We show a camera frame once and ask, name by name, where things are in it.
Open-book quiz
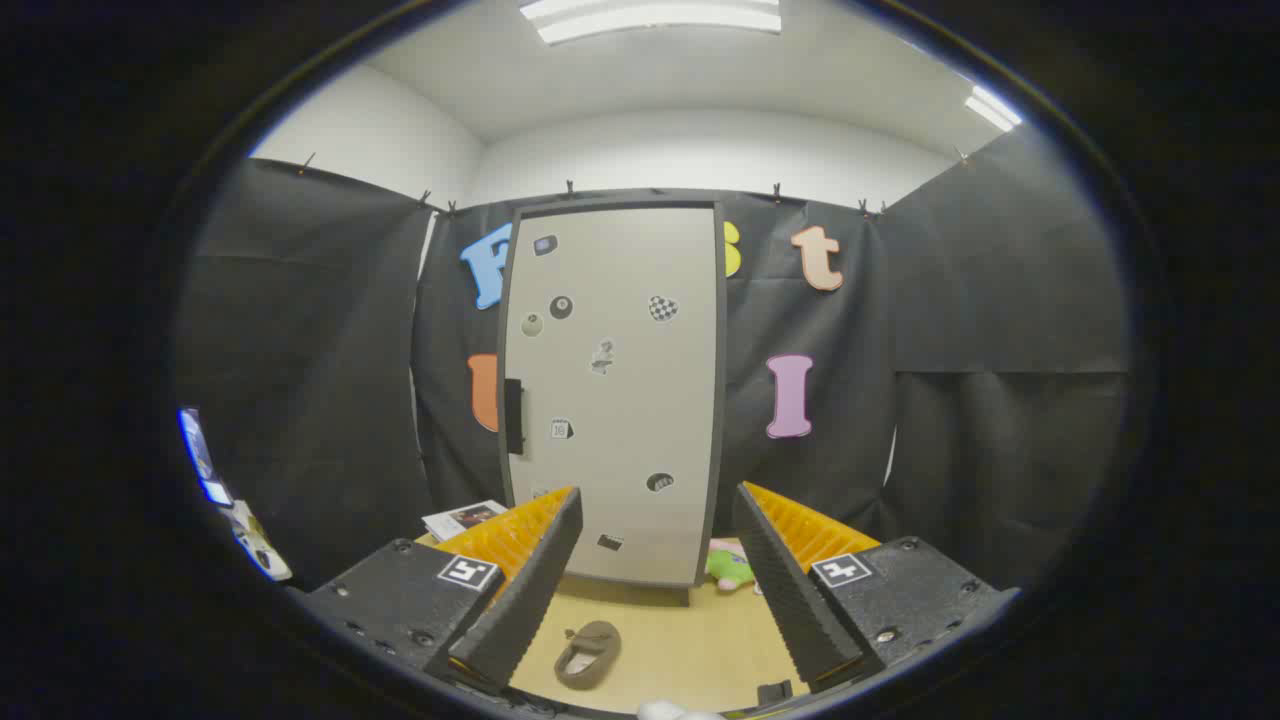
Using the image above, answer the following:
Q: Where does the white patterned object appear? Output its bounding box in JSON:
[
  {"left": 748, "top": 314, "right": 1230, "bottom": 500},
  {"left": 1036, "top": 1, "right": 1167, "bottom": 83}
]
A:
[{"left": 222, "top": 500, "right": 293, "bottom": 583}]

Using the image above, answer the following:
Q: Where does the grey shoe cabinet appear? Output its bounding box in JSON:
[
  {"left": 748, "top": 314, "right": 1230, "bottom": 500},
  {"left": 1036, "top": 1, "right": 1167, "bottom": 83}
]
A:
[{"left": 497, "top": 198, "right": 729, "bottom": 608}]

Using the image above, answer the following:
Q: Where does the white cover book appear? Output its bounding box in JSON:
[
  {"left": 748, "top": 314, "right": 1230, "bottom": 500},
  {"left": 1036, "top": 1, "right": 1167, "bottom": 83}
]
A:
[{"left": 422, "top": 500, "right": 509, "bottom": 543}]

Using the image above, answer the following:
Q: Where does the green and pink plush toy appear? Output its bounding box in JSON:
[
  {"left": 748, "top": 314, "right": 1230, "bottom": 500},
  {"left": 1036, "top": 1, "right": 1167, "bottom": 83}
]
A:
[{"left": 705, "top": 538, "right": 758, "bottom": 593}]

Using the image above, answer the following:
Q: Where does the black backdrop cloth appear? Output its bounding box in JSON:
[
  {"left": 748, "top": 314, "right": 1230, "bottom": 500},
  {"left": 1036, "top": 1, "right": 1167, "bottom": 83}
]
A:
[{"left": 175, "top": 125, "right": 1131, "bottom": 591}]

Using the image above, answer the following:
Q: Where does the small ceiling light panel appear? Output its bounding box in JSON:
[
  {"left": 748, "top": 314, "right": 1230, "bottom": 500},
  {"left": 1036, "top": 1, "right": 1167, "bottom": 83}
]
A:
[{"left": 965, "top": 85, "right": 1023, "bottom": 133}]

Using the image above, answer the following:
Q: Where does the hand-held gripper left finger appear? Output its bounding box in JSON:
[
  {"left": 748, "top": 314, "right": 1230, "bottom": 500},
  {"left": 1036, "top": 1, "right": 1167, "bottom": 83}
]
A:
[{"left": 300, "top": 487, "right": 584, "bottom": 696}]

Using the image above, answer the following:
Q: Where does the brown slip-on shoe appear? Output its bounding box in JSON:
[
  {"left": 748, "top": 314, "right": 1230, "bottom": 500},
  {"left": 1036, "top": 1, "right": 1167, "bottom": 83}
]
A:
[{"left": 554, "top": 620, "right": 622, "bottom": 691}]

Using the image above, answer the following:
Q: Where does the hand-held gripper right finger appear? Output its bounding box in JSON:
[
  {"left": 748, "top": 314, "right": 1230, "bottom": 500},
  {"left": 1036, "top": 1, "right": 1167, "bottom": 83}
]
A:
[{"left": 733, "top": 481, "right": 1021, "bottom": 694}]

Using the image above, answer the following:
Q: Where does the long ceiling light panel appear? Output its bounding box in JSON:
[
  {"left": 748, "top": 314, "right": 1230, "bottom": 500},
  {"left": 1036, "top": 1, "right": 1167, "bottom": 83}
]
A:
[{"left": 519, "top": 0, "right": 783, "bottom": 46}]

